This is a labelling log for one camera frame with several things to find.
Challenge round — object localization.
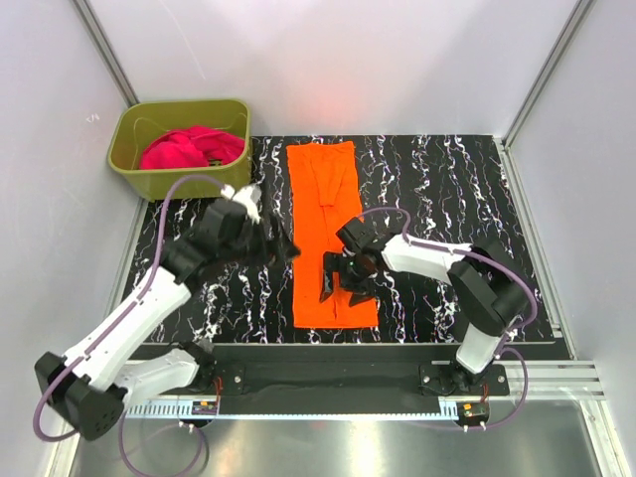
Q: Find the left orange connector box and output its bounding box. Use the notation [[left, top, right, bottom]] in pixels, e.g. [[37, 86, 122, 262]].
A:
[[192, 398, 219, 415]]

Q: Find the aluminium frame rail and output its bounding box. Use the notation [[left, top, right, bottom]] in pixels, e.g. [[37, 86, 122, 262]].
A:
[[64, 361, 612, 421]]

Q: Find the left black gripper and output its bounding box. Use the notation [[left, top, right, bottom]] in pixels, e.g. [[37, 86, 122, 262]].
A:
[[221, 213, 301, 269]]

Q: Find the orange connector box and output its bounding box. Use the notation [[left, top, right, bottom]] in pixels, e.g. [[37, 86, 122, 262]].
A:
[[192, 398, 219, 415], [460, 401, 490, 419]]

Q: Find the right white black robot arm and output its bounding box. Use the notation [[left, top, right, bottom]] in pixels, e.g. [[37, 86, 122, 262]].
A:
[[320, 218, 539, 397]]

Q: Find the right orange connector box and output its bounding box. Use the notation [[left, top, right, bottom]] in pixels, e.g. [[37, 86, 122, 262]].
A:
[[460, 401, 490, 419]]

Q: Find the olive green plastic bin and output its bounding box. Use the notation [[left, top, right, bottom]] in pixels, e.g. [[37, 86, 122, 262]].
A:
[[107, 99, 251, 202]]

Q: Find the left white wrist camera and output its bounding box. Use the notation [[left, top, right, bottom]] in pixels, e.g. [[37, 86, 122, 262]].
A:
[[221, 184, 261, 224]]

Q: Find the magenta pink t shirt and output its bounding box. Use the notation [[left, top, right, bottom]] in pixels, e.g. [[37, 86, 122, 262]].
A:
[[139, 126, 245, 170]]

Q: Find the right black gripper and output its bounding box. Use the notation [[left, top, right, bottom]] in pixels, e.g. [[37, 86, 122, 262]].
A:
[[320, 250, 376, 306]]

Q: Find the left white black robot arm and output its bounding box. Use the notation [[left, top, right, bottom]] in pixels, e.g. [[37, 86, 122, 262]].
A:
[[33, 199, 300, 442]]

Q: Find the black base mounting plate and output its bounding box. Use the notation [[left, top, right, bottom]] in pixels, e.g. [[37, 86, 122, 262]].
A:
[[123, 341, 572, 416]]

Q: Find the orange t shirt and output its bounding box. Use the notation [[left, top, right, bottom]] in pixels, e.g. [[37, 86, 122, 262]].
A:
[[286, 141, 379, 329]]

